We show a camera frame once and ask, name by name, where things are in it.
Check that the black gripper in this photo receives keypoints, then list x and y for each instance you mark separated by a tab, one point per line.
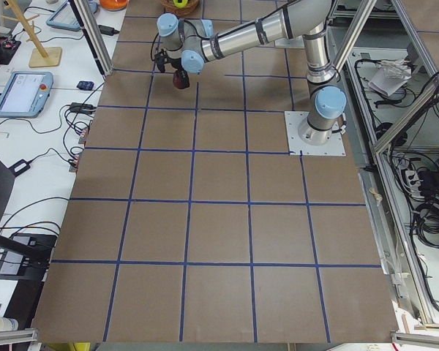
179	77

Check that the dark purple apple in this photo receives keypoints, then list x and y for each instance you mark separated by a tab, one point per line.
181	79

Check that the green apple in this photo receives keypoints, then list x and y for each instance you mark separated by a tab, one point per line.
180	3

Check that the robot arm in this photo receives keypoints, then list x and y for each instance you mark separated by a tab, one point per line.
187	45

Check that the wicker basket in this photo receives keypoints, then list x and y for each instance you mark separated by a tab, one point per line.
171	8

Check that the black power adapter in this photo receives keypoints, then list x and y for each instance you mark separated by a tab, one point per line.
107	30

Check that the small blue device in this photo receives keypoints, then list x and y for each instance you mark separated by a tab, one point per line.
85	85

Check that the teach pendant far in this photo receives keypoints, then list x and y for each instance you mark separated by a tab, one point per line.
64	18

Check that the teach pendant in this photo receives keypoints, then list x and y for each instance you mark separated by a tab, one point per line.
64	18
25	94

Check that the wooden stand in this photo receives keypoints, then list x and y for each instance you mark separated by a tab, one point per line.
41	57

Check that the teach pendant near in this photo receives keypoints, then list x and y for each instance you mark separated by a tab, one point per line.
25	94

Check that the crumpled white paper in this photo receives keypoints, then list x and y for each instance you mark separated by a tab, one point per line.
390	76

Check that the power strip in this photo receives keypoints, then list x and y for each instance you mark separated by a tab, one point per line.
411	183

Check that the paper cup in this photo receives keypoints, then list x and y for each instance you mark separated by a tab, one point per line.
8	324

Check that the aluminium frame post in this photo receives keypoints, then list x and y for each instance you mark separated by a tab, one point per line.
91	32

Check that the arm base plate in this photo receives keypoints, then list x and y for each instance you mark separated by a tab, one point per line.
295	43
303	140

